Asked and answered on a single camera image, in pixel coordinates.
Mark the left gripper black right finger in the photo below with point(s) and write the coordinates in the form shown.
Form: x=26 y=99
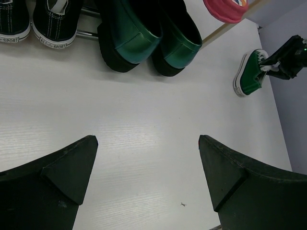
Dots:
x=250 y=195

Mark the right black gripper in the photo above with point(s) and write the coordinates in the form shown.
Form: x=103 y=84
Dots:
x=288 y=60

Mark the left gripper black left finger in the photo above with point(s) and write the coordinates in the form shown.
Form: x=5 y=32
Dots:
x=45 y=194

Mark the green canvas sneaker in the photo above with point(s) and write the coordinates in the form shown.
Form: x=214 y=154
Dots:
x=250 y=75

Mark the pink patterned sandal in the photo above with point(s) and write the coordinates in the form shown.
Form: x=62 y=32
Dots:
x=227 y=11

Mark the cream shoe rack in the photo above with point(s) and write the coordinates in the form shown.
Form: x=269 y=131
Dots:
x=253 y=7

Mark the right black sneaker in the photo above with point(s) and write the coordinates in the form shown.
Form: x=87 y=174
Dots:
x=54 y=22

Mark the black sneaker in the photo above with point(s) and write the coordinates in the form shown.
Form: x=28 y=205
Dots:
x=14 y=21
x=54 y=22

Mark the left black sneaker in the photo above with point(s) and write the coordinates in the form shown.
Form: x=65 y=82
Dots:
x=14 y=21

